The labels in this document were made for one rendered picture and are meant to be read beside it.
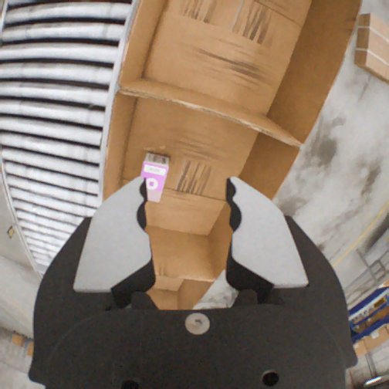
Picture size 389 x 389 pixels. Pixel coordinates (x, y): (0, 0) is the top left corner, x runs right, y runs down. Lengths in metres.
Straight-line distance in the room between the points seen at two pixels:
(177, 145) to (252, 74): 0.23
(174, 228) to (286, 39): 0.58
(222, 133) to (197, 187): 0.16
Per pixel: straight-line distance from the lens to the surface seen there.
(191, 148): 0.46
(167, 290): 0.94
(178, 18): 0.44
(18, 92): 0.77
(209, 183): 0.52
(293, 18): 0.51
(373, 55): 1.89
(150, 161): 0.44
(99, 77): 0.61
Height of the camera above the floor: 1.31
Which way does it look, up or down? 53 degrees down
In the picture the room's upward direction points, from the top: 175 degrees clockwise
